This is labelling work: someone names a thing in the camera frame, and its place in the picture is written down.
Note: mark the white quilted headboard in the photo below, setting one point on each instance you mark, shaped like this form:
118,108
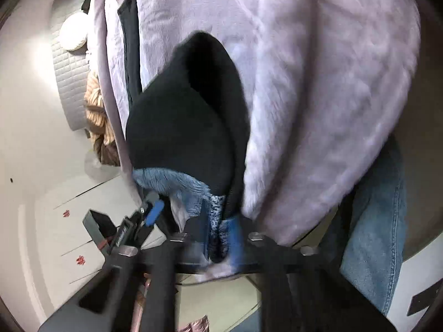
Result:
69,76

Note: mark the person's left forearm pink sleeve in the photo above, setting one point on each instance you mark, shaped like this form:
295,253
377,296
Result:
198,324

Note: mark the round grey disc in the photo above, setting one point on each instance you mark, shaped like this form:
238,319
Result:
92,169

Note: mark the lavender embossed plush blanket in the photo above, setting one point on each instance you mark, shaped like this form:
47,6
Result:
311,93

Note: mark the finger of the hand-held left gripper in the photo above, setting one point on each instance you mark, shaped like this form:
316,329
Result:
153,211

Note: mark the white wardrobe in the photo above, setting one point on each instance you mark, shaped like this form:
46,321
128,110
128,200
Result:
90,207

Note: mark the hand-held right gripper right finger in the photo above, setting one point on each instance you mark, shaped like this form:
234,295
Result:
237,240

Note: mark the white round cushion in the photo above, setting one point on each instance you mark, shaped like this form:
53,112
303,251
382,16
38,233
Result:
73,31

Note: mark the black pants with blue lining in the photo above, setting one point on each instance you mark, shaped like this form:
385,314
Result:
187,117

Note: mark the brown striped cloth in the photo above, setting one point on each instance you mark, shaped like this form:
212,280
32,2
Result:
98,121

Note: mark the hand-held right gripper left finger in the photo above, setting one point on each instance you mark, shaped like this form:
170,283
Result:
162,276

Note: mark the black flat object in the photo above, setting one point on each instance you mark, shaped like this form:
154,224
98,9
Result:
425,299

